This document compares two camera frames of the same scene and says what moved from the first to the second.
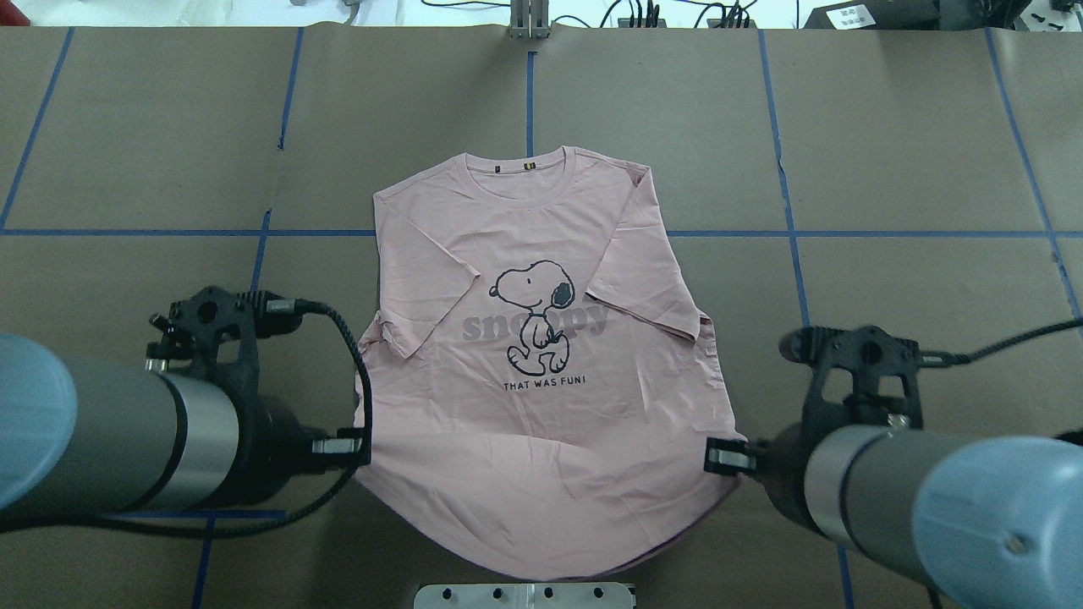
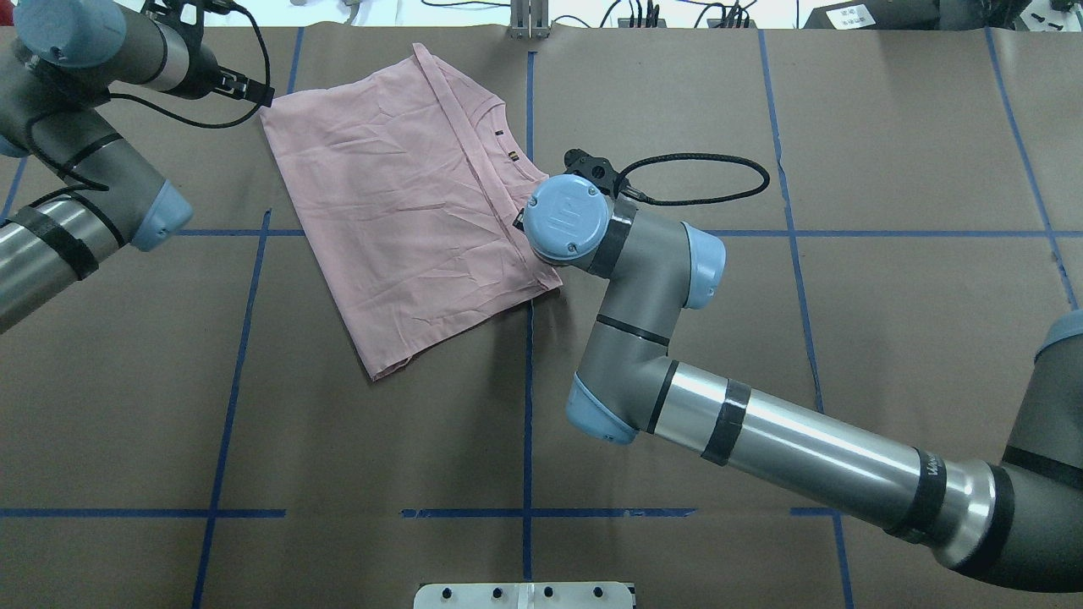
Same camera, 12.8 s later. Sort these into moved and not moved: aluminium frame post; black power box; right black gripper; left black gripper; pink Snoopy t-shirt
Moved: right black gripper; pink Snoopy t-shirt; left black gripper
Not moved: black power box; aluminium frame post
